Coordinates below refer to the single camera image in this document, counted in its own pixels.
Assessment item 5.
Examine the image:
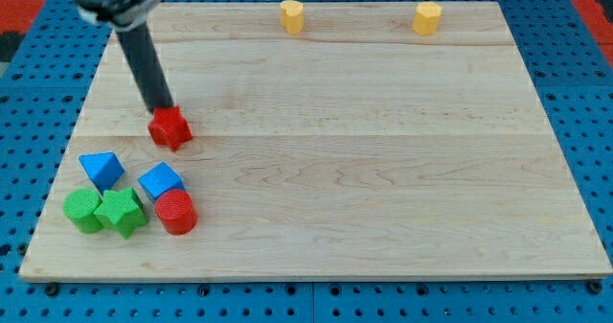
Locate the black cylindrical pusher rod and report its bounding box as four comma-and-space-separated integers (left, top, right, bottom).
117, 22, 174, 113

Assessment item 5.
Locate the red star block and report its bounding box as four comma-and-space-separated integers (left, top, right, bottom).
148, 105, 193, 152

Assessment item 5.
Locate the blue cube block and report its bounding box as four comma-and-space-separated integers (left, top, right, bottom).
138, 162, 185, 201

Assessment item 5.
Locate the green star block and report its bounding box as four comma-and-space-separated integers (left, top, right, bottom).
94, 187, 148, 239

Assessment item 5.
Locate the blue triangular prism block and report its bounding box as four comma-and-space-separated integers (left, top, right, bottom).
79, 152, 125, 194

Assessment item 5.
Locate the yellow heart block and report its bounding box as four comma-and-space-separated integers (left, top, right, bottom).
280, 0, 305, 35

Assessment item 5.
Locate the red cylinder block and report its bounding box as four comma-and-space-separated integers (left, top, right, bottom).
154, 189, 198, 235

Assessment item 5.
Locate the green cylinder block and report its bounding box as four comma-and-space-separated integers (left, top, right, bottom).
62, 188, 102, 234

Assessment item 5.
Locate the wooden board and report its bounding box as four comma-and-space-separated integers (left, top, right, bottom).
20, 2, 612, 283

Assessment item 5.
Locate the yellow hexagon block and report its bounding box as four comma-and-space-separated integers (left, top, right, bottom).
412, 1, 443, 36

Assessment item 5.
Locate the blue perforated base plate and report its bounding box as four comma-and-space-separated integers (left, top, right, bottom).
1, 0, 612, 322

